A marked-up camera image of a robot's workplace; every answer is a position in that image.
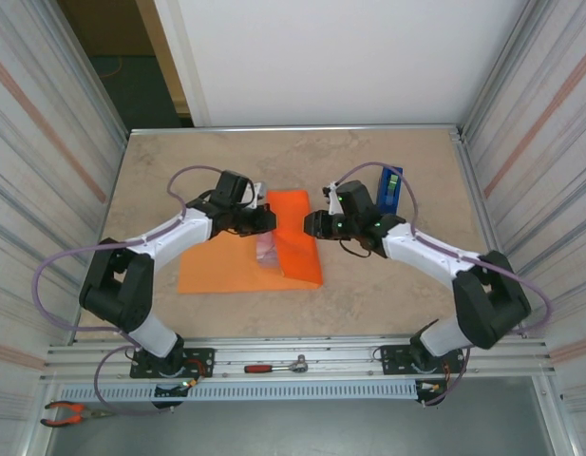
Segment pink marbled gift box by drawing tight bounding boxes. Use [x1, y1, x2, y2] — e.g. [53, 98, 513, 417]
[255, 231, 281, 273]

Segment orange wrapping paper sheet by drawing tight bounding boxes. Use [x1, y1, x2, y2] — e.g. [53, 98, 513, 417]
[177, 189, 325, 295]

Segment blue tape dispenser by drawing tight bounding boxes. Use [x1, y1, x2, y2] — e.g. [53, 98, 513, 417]
[375, 165, 404, 218]

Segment black electronics module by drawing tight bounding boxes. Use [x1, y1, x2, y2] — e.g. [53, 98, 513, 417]
[151, 379, 199, 410]
[414, 379, 449, 409]

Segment tan wooden door jamb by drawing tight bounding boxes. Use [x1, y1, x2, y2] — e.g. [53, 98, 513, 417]
[134, 0, 194, 128]

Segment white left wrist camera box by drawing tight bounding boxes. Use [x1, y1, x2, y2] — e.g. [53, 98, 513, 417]
[251, 181, 271, 210]

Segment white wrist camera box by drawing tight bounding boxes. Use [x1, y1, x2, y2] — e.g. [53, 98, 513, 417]
[322, 182, 342, 216]
[251, 181, 271, 210]

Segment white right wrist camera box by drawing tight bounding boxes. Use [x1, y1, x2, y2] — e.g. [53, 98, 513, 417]
[322, 182, 342, 216]

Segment wide aluminium extrusion rail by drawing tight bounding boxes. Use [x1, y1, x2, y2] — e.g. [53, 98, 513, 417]
[39, 334, 558, 385]

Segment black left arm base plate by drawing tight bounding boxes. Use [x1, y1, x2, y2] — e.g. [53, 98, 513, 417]
[129, 347, 216, 380]

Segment red handled ratchet wrench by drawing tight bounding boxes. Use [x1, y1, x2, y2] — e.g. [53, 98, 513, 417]
[243, 353, 311, 375]

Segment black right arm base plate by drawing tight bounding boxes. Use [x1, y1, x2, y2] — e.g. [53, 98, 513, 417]
[380, 342, 467, 376]

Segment white slotted cable duct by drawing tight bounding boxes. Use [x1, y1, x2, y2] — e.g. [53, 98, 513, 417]
[58, 379, 420, 403]

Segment orange floor cable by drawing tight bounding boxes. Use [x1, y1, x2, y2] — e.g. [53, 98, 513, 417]
[98, 54, 122, 81]

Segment orange handled pliers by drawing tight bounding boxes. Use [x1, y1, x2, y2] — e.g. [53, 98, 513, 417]
[39, 401, 108, 428]

